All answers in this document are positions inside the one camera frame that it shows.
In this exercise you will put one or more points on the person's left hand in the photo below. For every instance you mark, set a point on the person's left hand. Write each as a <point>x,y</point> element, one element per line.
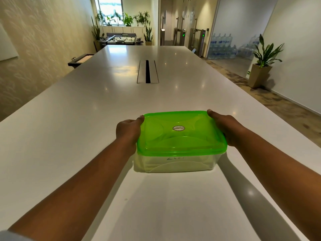
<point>128,134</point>

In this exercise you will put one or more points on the white wall board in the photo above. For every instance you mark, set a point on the white wall board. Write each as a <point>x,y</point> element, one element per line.
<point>7,45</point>

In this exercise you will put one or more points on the tall snake plant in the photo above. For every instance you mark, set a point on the tall snake plant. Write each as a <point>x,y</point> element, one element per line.
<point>96,35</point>
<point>148,35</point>

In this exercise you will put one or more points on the light grey sleeve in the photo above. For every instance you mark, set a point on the light grey sleeve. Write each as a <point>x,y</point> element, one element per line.
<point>12,237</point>

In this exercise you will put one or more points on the person's left forearm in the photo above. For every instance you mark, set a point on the person's left forearm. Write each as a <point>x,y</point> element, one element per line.
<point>75,193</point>

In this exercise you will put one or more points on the green plastic lid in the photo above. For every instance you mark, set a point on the green plastic lid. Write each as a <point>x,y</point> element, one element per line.
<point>175,140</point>

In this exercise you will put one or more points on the black side table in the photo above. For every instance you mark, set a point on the black side table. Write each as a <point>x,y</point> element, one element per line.
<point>81,60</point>

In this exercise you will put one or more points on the metal turnstile gate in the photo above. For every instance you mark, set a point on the metal turnstile gate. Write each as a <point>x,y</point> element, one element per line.
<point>200,41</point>
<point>180,36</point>

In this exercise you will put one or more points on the stack of water jugs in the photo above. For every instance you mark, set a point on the stack of water jugs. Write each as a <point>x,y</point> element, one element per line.
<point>222,47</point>

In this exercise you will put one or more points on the clear plastic container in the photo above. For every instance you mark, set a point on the clear plastic container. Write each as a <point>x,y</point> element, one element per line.
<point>150,165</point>

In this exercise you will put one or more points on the foosball table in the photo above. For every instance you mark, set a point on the foosball table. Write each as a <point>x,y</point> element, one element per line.
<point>121,39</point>

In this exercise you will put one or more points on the person's right forearm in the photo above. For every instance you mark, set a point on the person's right forearm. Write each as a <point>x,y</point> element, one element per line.
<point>283,178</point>

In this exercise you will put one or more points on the potted plant tan planter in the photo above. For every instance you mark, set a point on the potted plant tan planter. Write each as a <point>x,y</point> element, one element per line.
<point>259,75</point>

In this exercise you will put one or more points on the bright window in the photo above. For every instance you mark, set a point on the bright window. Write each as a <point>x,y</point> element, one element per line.
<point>110,7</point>

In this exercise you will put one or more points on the small green potted plant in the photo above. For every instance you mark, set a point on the small green potted plant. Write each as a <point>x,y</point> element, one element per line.
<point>113,19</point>
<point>128,20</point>
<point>100,17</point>
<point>141,19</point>

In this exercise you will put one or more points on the white low cabinet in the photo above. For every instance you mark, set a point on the white low cabinet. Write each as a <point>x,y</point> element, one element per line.
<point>123,29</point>

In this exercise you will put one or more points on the person's right hand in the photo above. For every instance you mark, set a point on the person's right hand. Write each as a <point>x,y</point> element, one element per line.
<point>228,127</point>

